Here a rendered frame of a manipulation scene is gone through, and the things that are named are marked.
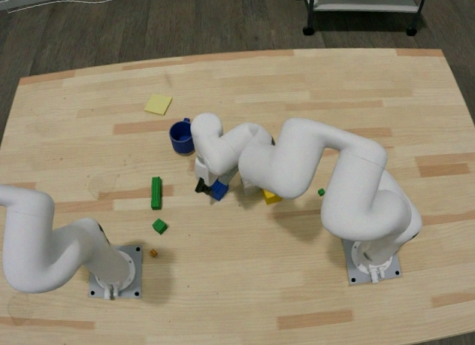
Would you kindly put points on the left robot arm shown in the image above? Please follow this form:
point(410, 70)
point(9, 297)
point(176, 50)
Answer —
point(36, 259)

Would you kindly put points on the pale yellow square tile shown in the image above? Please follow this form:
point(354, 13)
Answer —
point(158, 104)

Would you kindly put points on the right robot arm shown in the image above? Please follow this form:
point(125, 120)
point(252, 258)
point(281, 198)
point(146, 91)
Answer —
point(287, 168)

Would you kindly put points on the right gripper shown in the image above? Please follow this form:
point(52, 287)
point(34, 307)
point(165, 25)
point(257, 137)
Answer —
point(204, 177)

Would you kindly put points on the blue cube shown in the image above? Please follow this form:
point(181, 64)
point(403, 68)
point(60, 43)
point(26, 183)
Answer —
point(219, 190)

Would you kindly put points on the dark blue mug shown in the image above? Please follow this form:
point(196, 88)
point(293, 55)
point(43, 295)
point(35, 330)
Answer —
point(181, 138)

